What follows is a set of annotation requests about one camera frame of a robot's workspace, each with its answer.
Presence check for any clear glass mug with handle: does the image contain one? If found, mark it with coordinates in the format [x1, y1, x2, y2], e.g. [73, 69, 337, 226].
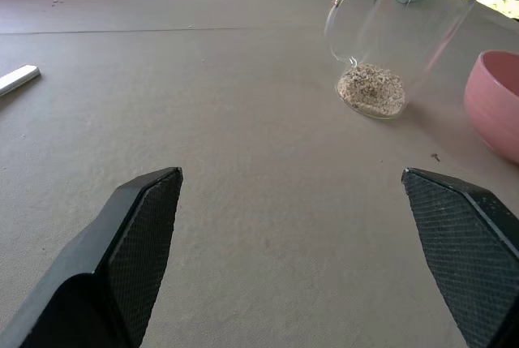
[323, 0, 504, 121]

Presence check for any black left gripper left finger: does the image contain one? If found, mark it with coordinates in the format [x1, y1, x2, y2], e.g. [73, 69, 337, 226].
[0, 166, 184, 348]

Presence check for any pink bowl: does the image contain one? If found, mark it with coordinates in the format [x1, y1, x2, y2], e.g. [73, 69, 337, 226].
[464, 49, 519, 164]

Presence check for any silver metal bar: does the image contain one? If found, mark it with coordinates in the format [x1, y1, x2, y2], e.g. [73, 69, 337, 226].
[0, 64, 42, 98]

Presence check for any grey-brown granular powder pile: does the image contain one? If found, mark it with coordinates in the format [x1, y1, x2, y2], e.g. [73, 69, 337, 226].
[337, 63, 406, 117]

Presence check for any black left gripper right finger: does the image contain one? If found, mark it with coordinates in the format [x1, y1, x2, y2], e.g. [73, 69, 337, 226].
[401, 167, 519, 348]

